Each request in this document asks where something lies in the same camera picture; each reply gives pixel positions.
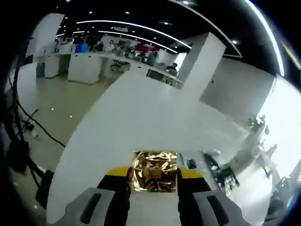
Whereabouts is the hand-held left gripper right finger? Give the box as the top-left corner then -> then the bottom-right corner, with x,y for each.
176,167 -> 244,226

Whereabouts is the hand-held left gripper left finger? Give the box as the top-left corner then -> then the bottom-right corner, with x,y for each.
46,165 -> 132,226

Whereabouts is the green sachet packet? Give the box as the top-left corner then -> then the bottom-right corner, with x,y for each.
202,150 -> 239,197

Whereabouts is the gold foil packet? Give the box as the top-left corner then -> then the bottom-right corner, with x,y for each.
132,150 -> 178,193

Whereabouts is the green potted plant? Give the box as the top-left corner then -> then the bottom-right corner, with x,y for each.
246,114 -> 266,132

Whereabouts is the long white counter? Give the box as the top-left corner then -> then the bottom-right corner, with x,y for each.
35,47 -> 183,89

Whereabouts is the blue bin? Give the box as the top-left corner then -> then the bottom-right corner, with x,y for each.
75,42 -> 88,54

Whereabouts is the black floor cable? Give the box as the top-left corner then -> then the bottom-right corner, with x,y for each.
7,58 -> 66,151

